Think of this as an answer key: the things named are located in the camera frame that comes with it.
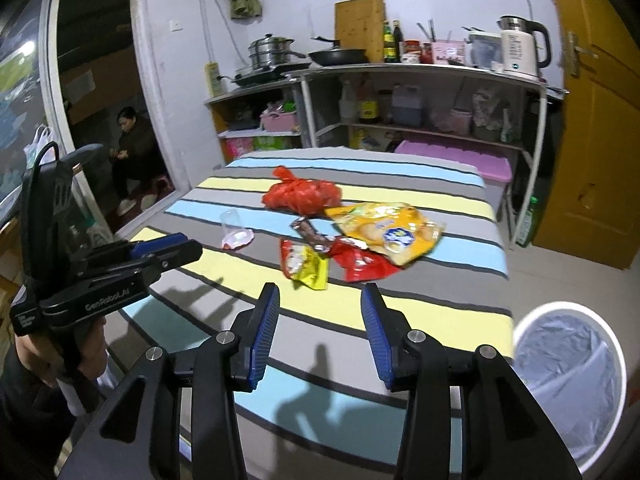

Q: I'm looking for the metal door handle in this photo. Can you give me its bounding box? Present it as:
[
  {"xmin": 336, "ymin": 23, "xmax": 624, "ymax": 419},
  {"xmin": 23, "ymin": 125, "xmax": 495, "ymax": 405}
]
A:
[{"xmin": 565, "ymin": 31, "xmax": 598, "ymax": 78}]

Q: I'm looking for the red plastic bag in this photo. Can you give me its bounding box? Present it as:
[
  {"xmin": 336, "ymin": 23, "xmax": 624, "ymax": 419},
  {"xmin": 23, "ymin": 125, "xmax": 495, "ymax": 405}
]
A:
[{"xmin": 261, "ymin": 166, "xmax": 343, "ymax": 217}]

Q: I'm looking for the large white metal shelf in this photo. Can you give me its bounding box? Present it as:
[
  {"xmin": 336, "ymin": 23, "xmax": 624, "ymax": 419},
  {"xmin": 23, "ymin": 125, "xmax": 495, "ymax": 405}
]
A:
[{"xmin": 287, "ymin": 62, "xmax": 568, "ymax": 251}]

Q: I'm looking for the white plastic bottle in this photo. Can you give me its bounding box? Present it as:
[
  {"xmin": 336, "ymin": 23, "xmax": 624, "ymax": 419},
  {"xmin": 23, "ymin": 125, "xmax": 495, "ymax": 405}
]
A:
[{"xmin": 340, "ymin": 80, "xmax": 358, "ymax": 123}]

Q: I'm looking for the brown snack wrapper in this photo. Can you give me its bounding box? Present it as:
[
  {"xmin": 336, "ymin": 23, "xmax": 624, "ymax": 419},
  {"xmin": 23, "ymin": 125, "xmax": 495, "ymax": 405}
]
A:
[{"xmin": 291, "ymin": 216, "xmax": 337, "ymax": 256}]

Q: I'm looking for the large yellow snack bag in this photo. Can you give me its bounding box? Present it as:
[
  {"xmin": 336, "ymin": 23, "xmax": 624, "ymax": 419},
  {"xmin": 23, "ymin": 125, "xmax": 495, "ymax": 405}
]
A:
[{"xmin": 325, "ymin": 201, "xmax": 446, "ymax": 268}]

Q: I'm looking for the pink utensil holder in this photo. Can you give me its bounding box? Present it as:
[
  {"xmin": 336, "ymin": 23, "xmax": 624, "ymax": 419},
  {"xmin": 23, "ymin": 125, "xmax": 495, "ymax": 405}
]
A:
[{"xmin": 431, "ymin": 41, "xmax": 467, "ymax": 66}]

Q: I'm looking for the white round bin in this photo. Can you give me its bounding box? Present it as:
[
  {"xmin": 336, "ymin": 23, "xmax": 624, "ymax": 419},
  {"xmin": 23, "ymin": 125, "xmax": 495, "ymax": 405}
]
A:
[{"xmin": 510, "ymin": 301, "xmax": 628, "ymax": 471}]

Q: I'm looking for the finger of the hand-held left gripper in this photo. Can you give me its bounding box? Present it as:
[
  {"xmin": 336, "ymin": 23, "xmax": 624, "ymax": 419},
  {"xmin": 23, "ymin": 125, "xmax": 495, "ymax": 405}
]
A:
[
  {"xmin": 75, "ymin": 232, "xmax": 186, "ymax": 273},
  {"xmin": 82, "ymin": 240, "xmax": 203, "ymax": 301}
]

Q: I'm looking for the red snack wrapper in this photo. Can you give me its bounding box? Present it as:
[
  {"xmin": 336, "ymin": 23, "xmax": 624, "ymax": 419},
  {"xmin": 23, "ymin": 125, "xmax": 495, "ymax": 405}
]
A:
[{"xmin": 327, "ymin": 236, "xmax": 403, "ymax": 283}]

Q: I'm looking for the pink printed box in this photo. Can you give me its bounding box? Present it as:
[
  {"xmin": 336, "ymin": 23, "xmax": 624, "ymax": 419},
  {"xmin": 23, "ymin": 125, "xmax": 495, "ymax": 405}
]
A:
[{"xmin": 225, "ymin": 136, "xmax": 257, "ymax": 162}]

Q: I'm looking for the striped tablecloth table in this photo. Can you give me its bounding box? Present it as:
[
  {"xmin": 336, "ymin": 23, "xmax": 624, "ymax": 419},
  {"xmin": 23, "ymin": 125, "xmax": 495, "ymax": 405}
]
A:
[{"xmin": 107, "ymin": 146, "xmax": 516, "ymax": 480}]

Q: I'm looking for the small white pink wrapper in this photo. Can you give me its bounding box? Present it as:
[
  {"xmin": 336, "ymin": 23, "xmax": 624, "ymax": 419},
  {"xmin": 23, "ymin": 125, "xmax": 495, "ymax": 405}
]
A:
[{"xmin": 221, "ymin": 229, "xmax": 255, "ymax": 251}]

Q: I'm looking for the black induction cooker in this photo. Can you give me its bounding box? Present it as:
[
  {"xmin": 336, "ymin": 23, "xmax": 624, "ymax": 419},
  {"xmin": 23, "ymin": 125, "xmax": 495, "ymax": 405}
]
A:
[{"xmin": 231, "ymin": 62, "xmax": 313, "ymax": 87}]

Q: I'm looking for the wooden cutting board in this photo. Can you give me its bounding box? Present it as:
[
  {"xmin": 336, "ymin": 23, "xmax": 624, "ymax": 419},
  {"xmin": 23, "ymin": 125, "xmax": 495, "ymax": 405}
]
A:
[{"xmin": 334, "ymin": 0, "xmax": 386, "ymax": 63}]

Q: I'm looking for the yellow label bottle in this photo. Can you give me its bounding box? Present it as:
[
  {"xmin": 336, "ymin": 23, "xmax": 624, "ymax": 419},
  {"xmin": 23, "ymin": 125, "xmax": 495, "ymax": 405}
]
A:
[{"xmin": 359, "ymin": 77, "xmax": 380, "ymax": 123}]

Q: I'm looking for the steel steamer pot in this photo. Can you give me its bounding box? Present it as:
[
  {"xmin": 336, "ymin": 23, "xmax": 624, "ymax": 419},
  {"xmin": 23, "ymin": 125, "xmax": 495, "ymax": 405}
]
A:
[{"xmin": 248, "ymin": 33, "xmax": 307, "ymax": 70}]

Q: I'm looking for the black frying pan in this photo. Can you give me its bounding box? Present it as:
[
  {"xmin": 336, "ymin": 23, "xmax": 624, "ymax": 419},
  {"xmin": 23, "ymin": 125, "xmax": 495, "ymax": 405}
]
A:
[{"xmin": 306, "ymin": 36, "xmax": 370, "ymax": 67}]

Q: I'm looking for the clear plastic container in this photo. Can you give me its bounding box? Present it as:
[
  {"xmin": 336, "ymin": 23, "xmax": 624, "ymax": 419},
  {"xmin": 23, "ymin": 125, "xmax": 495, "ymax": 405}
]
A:
[{"xmin": 467, "ymin": 31, "xmax": 502, "ymax": 68}]

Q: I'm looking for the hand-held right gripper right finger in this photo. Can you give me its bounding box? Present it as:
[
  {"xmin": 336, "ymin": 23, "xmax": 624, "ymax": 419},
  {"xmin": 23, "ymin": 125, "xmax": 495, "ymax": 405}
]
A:
[{"xmin": 360, "ymin": 282, "xmax": 583, "ymax": 480}]

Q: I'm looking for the pink lidded storage box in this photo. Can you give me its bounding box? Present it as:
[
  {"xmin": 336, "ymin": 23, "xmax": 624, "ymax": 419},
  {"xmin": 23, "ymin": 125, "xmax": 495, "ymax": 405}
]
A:
[{"xmin": 395, "ymin": 140, "xmax": 513, "ymax": 203}]

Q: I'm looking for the white electric kettle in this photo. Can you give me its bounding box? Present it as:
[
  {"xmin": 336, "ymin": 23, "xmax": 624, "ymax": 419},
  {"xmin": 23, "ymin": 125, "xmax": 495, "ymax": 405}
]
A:
[{"xmin": 496, "ymin": 15, "xmax": 552, "ymax": 80}]

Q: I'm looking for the yellow wooden door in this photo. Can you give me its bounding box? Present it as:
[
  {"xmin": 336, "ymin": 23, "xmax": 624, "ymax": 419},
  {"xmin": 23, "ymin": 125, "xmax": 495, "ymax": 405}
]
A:
[{"xmin": 530, "ymin": 0, "xmax": 640, "ymax": 271}]

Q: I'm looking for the clear plastic cup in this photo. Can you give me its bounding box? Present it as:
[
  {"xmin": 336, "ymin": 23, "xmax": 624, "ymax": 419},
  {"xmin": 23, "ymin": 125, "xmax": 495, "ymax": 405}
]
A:
[{"xmin": 219, "ymin": 208, "xmax": 242, "ymax": 243}]

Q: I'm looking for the yellow red snack packet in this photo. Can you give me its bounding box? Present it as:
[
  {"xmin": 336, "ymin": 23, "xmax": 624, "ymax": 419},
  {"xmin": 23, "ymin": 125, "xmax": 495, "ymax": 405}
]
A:
[{"xmin": 279, "ymin": 238, "xmax": 330, "ymax": 292}]

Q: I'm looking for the dark chopsticks bunch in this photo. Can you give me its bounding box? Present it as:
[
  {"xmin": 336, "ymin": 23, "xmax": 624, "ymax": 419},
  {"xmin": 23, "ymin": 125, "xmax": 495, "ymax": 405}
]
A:
[{"xmin": 416, "ymin": 19, "xmax": 453, "ymax": 43}]

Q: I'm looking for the green plastic bottle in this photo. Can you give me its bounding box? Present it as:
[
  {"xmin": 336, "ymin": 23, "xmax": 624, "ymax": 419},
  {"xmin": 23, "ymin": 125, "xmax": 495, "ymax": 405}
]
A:
[{"xmin": 517, "ymin": 197, "xmax": 541, "ymax": 247}]

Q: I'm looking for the pink plastic basket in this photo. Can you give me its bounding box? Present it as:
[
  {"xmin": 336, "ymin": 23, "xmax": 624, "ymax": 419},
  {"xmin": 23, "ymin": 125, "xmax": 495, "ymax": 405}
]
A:
[{"xmin": 260, "ymin": 110, "xmax": 301, "ymax": 133}]

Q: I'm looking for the plastic jug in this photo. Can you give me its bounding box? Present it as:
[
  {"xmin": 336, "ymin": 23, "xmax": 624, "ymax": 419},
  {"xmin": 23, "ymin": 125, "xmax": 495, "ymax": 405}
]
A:
[{"xmin": 391, "ymin": 85, "xmax": 423, "ymax": 126}]

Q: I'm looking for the small white shelf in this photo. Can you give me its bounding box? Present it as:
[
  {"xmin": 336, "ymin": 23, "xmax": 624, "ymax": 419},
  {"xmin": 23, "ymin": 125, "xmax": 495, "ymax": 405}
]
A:
[{"xmin": 204, "ymin": 85, "xmax": 303, "ymax": 166}]

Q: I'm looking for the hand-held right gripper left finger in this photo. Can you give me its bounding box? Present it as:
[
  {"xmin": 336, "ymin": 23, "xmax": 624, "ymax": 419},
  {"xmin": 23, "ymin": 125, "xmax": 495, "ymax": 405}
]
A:
[{"xmin": 55, "ymin": 282, "xmax": 282, "ymax": 480}]

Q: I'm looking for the person's left hand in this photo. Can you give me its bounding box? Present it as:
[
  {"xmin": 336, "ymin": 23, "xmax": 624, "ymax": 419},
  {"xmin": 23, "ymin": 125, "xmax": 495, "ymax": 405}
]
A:
[{"xmin": 14, "ymin": 317, "xmax": 108, "ymax": 413}]

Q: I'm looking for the person's left forearm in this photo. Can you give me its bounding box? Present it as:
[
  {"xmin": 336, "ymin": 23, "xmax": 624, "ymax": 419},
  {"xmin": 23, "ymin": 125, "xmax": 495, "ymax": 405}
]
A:
[{"xmin": 0, "ymin": 350, "xmax": 76, "ymax": 480}]

